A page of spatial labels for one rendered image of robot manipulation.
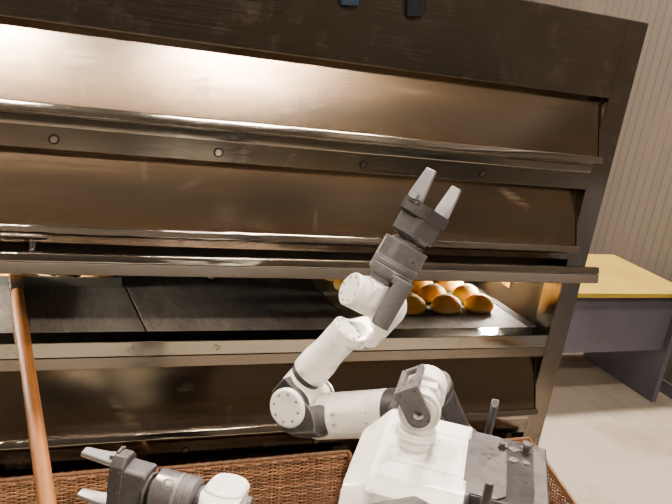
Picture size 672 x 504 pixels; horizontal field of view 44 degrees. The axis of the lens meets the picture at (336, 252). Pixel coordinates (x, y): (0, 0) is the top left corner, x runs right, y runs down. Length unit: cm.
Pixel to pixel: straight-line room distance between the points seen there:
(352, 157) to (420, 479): 102
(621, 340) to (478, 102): 317
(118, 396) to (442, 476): 106
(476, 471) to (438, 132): 107
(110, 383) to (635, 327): 370
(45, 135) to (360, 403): 87
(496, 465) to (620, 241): 473
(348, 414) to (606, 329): 362
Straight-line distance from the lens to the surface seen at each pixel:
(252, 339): 214
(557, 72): 234
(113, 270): 183
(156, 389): 215
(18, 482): 216
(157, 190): 195
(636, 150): 596
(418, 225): 152
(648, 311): 526
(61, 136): 188
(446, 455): 133
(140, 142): 191
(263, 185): 202
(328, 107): 202
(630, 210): 595
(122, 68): 188
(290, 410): 161
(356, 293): 151
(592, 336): 505
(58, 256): 181
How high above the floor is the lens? 203
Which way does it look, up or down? 17 degrees down
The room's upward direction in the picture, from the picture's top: 10 degrees clockwise
